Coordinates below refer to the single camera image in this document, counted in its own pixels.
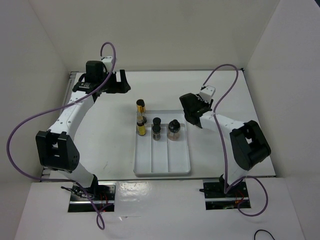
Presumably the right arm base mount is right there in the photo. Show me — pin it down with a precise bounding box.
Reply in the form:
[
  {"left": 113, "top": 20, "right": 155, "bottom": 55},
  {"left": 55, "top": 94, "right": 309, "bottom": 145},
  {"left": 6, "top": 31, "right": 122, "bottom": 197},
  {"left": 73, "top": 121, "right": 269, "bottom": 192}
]
[{"left": 199, "top": 180, "right": 251, "bottom": 210}]

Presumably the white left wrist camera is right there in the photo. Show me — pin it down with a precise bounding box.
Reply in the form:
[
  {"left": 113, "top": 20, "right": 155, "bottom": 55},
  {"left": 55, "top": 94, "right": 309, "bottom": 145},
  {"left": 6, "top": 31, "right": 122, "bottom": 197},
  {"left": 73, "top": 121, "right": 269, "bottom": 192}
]
[{"left": 101, "top": 56, "right": 117, "bottom": 71}]

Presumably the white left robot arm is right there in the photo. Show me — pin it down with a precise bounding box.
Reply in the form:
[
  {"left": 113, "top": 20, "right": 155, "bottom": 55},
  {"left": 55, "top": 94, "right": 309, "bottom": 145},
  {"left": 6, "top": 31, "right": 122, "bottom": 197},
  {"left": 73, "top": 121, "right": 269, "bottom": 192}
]
[{"left": 35, "top": 56, "right": 131, "bottom": 200}]

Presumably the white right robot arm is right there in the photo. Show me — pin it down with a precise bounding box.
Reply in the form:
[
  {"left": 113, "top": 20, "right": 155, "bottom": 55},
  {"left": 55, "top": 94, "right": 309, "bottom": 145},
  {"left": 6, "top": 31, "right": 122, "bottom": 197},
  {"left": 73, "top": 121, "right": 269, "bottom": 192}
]
[{"left": 179, "top": 93, "right": 271, "bottom": 197}]

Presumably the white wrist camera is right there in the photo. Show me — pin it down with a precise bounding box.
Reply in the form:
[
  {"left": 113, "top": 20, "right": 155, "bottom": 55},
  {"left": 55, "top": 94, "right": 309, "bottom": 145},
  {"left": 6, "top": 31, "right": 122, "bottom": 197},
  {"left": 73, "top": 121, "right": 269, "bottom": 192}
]
[
  {"left": 101, "top": 56, "right": 117, "bottom": 71},
  {"left": 199, "top": 85, "right": 216, "bottom": 103}
]

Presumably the small spice shaker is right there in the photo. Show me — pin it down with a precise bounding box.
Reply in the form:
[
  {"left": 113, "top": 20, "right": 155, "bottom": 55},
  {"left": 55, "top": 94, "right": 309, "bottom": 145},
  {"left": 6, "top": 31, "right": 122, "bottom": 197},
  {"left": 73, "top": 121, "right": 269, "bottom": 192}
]
[
  {"left": 152, "top": 125, "right": 161, "bottom": 141},
  {"left": 152, "top": 117, "right": 161, "bottom": 127}
]

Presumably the black cable loop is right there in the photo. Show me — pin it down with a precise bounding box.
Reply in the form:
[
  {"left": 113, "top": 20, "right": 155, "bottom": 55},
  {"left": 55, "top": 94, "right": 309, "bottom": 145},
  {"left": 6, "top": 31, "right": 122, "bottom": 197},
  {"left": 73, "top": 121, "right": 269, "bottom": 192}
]
[{"left": 254, "top": 229, "right": 276, "bottom": 240}]

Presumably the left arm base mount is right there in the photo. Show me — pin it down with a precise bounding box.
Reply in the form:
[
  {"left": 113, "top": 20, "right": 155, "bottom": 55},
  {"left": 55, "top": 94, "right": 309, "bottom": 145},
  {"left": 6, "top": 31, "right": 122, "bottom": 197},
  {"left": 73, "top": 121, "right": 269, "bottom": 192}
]
[{"left": 60, "top": 181, "right": 116, "bottom": 213}]

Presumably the gold capped glass spray bottle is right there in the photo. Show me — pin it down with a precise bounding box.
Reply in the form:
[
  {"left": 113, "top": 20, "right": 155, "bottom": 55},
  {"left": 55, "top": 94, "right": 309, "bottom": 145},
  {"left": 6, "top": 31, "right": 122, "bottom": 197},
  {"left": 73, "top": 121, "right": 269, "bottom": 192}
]
[{"left": 136, "top": 99, "right": 147, "bottom": 123}]

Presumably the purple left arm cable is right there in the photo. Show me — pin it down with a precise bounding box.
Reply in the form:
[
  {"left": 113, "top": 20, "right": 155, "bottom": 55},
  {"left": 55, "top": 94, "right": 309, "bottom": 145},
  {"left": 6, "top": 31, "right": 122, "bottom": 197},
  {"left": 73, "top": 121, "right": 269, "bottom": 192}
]
[{"left": 6, "top": 41, "right": 117, "bottom": 230}]

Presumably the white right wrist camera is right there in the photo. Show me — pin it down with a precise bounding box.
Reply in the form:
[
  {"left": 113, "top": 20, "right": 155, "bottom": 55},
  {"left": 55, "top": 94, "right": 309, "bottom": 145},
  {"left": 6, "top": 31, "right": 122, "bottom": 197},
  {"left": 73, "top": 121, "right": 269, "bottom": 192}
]
[{"left": 199, "top": 85, "right": 216, "bottom": 103}]

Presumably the white plastic organizer tray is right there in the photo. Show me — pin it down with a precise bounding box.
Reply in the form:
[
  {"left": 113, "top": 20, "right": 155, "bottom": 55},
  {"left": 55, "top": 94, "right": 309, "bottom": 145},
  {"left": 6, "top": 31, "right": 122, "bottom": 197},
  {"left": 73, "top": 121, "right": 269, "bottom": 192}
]
[{"left": 133, "top": 110, "right": 191, "bottom": 178}]

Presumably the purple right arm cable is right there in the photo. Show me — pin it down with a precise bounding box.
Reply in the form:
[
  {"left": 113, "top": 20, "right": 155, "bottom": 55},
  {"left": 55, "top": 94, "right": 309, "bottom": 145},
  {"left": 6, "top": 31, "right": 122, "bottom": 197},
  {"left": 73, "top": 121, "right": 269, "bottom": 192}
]
[{"left": 200, "top": 64, "right": 270, "bottom": 216}]

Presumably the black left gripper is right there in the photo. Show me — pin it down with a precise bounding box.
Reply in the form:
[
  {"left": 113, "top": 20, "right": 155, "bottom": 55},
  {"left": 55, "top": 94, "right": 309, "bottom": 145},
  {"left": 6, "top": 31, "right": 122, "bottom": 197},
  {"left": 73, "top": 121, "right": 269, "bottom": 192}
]
[{"left": 98, "top": 69, "right": 131, "bottom": 94}]

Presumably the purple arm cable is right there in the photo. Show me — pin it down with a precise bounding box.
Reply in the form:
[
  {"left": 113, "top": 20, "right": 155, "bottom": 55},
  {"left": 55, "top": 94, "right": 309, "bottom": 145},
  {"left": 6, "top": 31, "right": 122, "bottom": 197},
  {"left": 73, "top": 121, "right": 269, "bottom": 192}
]
[
  {"left": 200, "top": 64, "right": 270, "bottom": 216},
  {"left": 6, "top": 41, "right": 117, "bottom": 230}
]

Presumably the brown spice jar black cap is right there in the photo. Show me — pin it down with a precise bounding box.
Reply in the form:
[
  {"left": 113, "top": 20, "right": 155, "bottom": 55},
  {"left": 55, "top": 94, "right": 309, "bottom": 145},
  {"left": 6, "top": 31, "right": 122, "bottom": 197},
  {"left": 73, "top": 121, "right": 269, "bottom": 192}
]
[{"left": 167, "top": 119, "right": 181, "bottom": 141}]

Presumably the yellow label dark sauce bottle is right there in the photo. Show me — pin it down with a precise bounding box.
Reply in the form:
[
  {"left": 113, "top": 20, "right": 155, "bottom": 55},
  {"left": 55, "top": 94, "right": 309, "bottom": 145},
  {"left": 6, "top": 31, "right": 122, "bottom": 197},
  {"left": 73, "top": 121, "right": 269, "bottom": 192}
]
[{"left": 136, "top": 115, "right": 146, "bottom": 136}]

